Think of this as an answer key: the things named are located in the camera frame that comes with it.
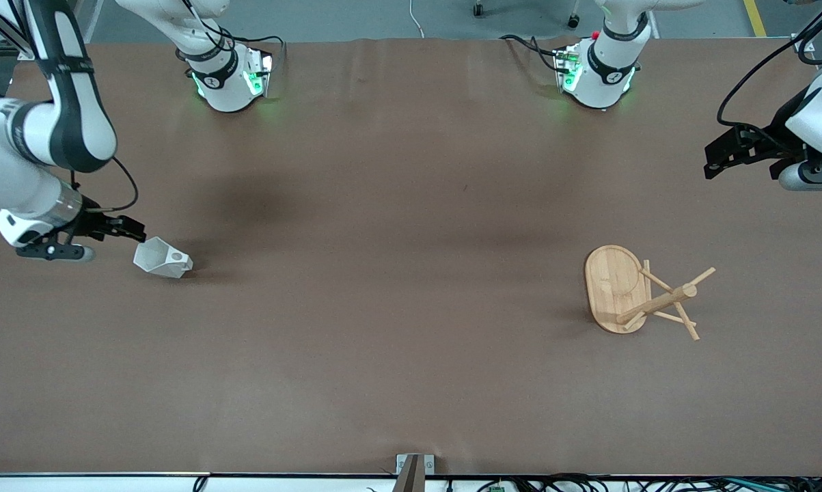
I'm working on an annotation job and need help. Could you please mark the white faceted cup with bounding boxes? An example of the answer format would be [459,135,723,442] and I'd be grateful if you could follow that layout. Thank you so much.
[133,236,194,279]

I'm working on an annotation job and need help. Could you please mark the wooden cup rack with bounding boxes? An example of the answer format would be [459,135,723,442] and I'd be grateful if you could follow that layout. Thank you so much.
[584,245,717,341]

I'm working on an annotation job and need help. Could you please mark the silver base connector box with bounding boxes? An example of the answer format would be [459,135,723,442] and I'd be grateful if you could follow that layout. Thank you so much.
[553,46,582,93]
[245,46,273,98]

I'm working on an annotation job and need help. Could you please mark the grey metal beam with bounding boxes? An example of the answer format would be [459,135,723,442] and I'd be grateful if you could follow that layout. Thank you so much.
[74,0,104,44]

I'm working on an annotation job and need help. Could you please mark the brown table cover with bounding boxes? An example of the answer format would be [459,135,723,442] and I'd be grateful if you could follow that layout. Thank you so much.
[0,38,822,477]

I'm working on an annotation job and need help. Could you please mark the aluminium frame post with bracket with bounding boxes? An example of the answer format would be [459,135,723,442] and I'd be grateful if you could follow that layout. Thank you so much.
[0,0,40,62]
[791,0,822,55]

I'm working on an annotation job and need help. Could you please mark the black base cable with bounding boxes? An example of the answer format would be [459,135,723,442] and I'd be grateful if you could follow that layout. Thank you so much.
[499,33,562,72]
[230,33,286,69]

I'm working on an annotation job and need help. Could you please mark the black tangled cables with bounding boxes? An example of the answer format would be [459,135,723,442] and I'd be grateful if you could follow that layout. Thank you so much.
[479,473,822,492]

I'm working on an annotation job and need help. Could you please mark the dark camera mount post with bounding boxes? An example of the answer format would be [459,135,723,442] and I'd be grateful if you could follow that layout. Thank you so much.
[392,455,426,492]

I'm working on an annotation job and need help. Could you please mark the silver metal bracket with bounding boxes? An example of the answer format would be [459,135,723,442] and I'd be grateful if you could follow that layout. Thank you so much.
[396,454,436,476]

